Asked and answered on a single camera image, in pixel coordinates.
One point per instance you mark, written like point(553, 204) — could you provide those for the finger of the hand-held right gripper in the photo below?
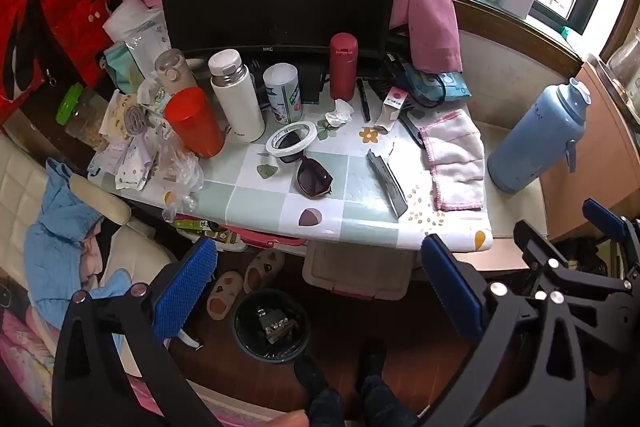
point(604, 217)
point(537, 252)

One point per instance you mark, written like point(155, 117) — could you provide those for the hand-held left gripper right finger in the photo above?
point(450, 289)

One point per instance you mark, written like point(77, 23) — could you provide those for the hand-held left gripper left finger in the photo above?
point(184, 289)

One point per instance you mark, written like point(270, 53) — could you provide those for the black trash bin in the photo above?
point(250, 347)

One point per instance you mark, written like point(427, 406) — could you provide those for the white tape roll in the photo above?
point(273, 143)

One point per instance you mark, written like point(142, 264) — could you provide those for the small white red packet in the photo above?
point(392, 107)

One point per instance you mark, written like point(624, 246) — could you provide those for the person's left hand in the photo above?
point(285, 420)

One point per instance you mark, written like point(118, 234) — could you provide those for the green snack packets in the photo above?
point(200, 229)

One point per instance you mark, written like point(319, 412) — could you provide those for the wooden cabinet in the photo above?
point(600, 147)

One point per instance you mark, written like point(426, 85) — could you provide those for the pink garment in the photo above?
point(95, 257)

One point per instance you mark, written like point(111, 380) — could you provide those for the pink box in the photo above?
point(265, 238)

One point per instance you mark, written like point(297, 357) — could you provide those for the crumpled foil packet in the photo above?
point(274, 326)

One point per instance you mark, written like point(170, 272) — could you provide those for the large light blue thermos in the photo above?
point(535, 137)

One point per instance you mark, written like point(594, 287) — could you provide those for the clear plastic bag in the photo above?
point(180, 177)

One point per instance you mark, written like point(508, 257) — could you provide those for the white pink-edged towel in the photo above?
point(455, 162)

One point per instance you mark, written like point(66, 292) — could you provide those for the person's right leg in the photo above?
point(375, 387)

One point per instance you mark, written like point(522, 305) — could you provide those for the person's leg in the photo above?
point(320, 397)
point(375, 387)

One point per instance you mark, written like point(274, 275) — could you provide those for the light blue garment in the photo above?
point(50, 247)

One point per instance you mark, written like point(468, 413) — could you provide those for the pile of small paper packets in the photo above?
point(125, 157)

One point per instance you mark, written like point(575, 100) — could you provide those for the clear glass jar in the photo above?
point(625, 62)

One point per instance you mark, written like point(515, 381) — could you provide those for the dark red sunglasses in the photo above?
point(312, 182)

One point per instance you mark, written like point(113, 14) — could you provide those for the red plastic cup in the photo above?
point(192, 122)

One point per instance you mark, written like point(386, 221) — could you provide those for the person's left leg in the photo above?
point(320, 397)

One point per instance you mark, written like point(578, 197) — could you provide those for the purple striped round pad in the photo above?
point(135, 119)

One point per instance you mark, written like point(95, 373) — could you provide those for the pink striped blanket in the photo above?
point(20, 367)

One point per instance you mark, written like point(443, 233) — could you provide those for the blue wet wipes pack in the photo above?
point(452, 87)

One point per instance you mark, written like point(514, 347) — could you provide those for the cream leather chair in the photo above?
point(20, 187)

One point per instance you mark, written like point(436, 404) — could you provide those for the white thermos bottle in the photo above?
point(235, 102)

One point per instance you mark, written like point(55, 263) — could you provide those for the glass jar with green lid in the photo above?
point(85, 122)

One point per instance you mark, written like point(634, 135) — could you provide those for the crumpled white tissue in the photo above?
point(340, 113)

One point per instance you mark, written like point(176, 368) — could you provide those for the black pen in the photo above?
point(363, 99)

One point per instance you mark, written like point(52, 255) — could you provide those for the tin can with white lid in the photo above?
point(283, 97)

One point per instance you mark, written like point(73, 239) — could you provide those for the beige drinking bottle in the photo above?
point(172, 72)

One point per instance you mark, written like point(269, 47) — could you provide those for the teal plastic package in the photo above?
point(122, 67)

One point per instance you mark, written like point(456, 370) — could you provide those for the dark green box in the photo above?
point(311, 82)

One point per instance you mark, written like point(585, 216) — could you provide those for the red thermos bottle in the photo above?
point(343, 67)

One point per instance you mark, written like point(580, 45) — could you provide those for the white plastic package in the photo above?
point(132, 19)

